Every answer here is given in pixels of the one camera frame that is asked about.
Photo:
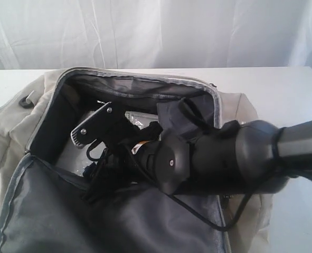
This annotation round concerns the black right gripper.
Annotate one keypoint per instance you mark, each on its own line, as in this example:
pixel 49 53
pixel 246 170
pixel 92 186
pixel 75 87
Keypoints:
pixel 113 172

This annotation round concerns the cream fabric duffel bag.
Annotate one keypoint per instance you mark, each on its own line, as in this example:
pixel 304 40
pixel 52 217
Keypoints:
pixel 41 209

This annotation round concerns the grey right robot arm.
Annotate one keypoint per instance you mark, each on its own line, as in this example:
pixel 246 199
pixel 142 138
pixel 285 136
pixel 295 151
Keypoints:
pixel 251 158

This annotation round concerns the clear plastic wrapped package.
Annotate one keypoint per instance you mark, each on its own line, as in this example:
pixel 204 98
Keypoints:
pixel 74 159

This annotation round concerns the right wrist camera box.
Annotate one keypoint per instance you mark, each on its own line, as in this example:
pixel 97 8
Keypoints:
pixel 108 124

